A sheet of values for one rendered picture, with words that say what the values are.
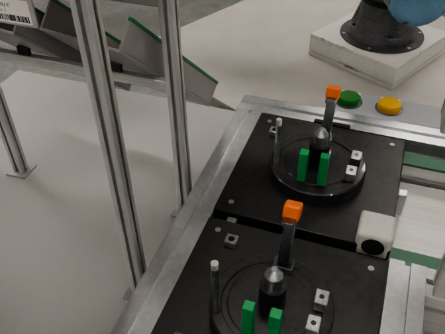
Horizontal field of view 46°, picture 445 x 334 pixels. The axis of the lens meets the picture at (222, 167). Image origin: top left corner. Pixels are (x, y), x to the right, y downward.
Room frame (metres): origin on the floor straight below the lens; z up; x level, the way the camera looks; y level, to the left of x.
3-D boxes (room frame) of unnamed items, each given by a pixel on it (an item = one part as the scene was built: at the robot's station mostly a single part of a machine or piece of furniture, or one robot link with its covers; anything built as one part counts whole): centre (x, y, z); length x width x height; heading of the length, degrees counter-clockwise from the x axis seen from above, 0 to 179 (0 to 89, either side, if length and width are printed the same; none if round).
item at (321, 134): (0.58, -0.14, 1.04); 0.02 x 0.02 x 0.03
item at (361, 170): (0.58, -0.14, 0.98); 0.14 x 0.14 x 0.02
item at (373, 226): (0.45, -0.20, 0.97); 0.05 x 0.05 x 0.04; 70
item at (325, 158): (0.53, -0.14, 1.01); 0.01 x 0.01 x 0.05; 70
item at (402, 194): (0.54, -0.26, 0.95); 0.01 x 0.01 x 0.04; 70
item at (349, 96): (0.78, -0.23, 0.96); 0.04 x 0.04 x 0.02
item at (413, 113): (0.75, -0.29, 0.93); 0.21 x 0.07 x 0.06; 70
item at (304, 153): (0.54, -0.11, 1.01); 0.01 x 0.01 x 0.05; 70
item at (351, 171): (0.54, -0.18, 1.00); 0.02 x 0.01 x 0.02; 160
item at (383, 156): (0.58, -0.14, 0.96); 0.24 x 0.24 x 0.02; 70
